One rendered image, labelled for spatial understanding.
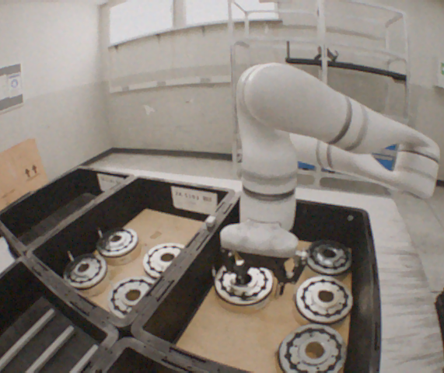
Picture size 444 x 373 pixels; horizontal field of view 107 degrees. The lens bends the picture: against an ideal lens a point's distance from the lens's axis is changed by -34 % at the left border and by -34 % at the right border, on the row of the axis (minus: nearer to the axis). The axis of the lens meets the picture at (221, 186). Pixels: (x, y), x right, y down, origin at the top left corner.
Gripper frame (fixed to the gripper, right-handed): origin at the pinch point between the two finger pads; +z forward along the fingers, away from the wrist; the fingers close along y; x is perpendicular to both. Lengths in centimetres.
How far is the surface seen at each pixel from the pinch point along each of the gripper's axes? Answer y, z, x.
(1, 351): 39, 2, 37
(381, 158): -85, 33, -192
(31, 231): 68, 2, 4
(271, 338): -3.9, 2.3, 8.9
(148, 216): 34.5, 2.2, -17.5
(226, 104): 94, 7, -282
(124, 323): 13.5, -7.7, 18.4
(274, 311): -3.3, 2.3, 3.3
